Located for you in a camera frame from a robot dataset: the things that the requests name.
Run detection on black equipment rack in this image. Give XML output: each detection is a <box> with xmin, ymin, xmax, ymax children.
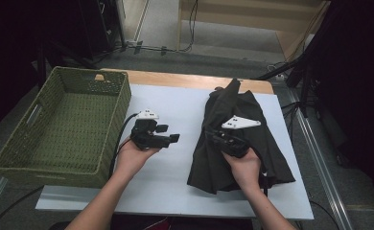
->
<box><xmin>76</xmin><ymin>0</ymin><xmax>127</xmax><ymax>59</ymax></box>

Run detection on thin black floor cables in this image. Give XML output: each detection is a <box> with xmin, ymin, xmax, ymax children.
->
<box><xmin>280</xmin><ymin>101</ymin><xmax>304</xmax><ymax>142</ymax></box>

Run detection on dark curtain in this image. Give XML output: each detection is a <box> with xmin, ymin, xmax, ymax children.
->
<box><xmin>309</xmin><ymin>0</ymin><xmax>374</xmax><ymax>214</ymax></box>
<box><xmin>0</xmin><ymin>0</ymin><xmax>81</xmax><ymax>140</ymax></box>

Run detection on green woven basket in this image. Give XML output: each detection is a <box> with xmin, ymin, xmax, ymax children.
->
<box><xmin>0</xmin><ymin>65</ymin><xmax>132</xmax><ymax>190</ymax></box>

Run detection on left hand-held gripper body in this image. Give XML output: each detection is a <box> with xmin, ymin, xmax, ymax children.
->
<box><xmin>130</xmin><ymin>109</ymin><xmax>171</xmax><ymax>151</ymax></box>

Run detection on person's left hand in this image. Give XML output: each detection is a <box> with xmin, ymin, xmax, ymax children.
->
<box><xmin>114</xmin><ymin>138</ymin><xmax>160</xmax><ymax>180</ymax></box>

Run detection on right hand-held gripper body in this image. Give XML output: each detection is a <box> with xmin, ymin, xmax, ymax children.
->
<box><xmin>207</xmin><ymin>114</ymin><xmax>262</xmax><ymax>159</ymax></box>

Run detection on light wooden cabinet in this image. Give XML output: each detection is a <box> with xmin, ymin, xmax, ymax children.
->
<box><xmin>175</xmin><ymin>0</ymin><xmax>332</xmax><ymax>61</ymax></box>

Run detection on person's right hand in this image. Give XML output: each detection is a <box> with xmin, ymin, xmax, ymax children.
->
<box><xmin>222</xmin><ymin>148</ymin><xmax>262</xmax><ymax>193</ymax></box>

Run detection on white board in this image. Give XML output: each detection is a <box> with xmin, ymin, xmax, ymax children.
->
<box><xmin>35</xmin><ymin>83</ymin><xmax>315</xmax><ymax>220</ymax></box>

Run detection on hand-held gripper cable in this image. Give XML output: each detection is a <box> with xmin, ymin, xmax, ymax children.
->
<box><xmin>108</xmin><ymin>112</ymin><xmax>141</xmax><ymax>178</ymax></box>
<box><xmin>260</xmin><ymin>172</ymin><xmax>271</xmax><ymax>197</ymax></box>

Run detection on left hand-held gripper cable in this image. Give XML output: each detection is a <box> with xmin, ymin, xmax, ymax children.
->
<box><xmin>108</xmin><ymin>112</ymin><xmax>141</xmax><ymax>178</ymax></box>

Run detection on dark pleated skirt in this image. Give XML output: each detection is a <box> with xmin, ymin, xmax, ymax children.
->
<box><xmin>187</xmin><ymin>79</ymin><xmax>296</xmax><ymax>196</ymax></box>

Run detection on hanging black cable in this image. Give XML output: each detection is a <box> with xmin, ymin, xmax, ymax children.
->
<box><xmin>179</xmin><ymin>0</ymin><xmax>199</xmax><ymax>54</ymax></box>

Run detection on black cable along floor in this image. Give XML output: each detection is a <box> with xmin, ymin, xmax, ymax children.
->
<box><xmin>124</xmin><ymin>39</ymin><xmax>193</xmax><ymax>56</ymax></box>

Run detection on thick black floor cable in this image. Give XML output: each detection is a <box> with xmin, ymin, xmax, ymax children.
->
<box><xmin>0</xmin><ymin>185</ymin><xmax>46</xmax><ymax>230</ymax></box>

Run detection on right hand-held gripper cable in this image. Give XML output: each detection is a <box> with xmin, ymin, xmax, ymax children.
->
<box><xmin>260</xmin><ymin>172</ymin><xmax>271</xmax><ymax>197</ymax></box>

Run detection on black stand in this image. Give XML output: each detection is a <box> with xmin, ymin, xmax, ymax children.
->
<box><xmin>253</xmin><ymin>0</ymin><xmax>333</xmax><ymax>119</ymax></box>

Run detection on thin black floor cable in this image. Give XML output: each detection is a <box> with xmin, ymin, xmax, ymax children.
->
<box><xmin>309</xmin><ymin>199</ymin><xmax>340</xmax><ymax>230</ymax></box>

